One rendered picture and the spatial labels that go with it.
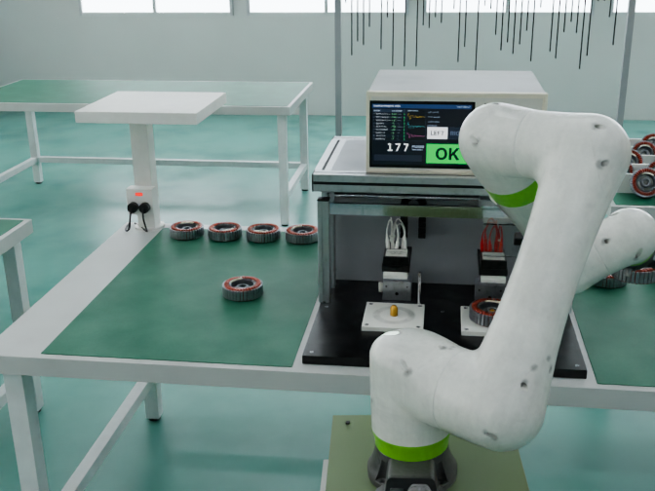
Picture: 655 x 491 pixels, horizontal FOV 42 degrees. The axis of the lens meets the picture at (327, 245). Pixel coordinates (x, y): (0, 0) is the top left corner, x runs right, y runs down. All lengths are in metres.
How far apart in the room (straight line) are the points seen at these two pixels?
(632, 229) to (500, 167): 0.42
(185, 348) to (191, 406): 1.26
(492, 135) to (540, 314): 0.30
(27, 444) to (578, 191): 1.56
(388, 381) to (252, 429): 1.88
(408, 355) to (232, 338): 0.88
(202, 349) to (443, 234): 0.73
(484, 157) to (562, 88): 7.16
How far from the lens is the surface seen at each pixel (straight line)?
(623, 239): 1.73
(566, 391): 1.96
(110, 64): 9.08
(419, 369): 1.29
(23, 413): 2.29
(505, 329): 1.26
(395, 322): 2.11
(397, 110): 2.12
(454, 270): 2.37
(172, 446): 3.12
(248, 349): 2.06
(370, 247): 2.35
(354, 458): 1.51
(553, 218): 1.29
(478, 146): 1.39
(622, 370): 2.05
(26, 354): 2.17
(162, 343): 2.13
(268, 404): 3.31
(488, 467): 1.50
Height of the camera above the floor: 1.68
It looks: 20 degrees down
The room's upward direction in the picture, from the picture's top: 1 degrees counter-clockwise
